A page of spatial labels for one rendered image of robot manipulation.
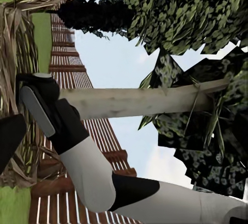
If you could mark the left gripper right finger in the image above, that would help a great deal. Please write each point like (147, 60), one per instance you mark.
(240, 130)

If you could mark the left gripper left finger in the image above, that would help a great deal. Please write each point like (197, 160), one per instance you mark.
(12, 131)

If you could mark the wicker basket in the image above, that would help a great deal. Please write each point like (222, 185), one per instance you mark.
(17, 46)

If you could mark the tree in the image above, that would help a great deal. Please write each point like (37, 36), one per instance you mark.
(181, 25)
(193, 112)
(118, 31)
(78, 14)

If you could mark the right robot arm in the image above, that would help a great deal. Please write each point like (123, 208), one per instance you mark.
(99, 188)

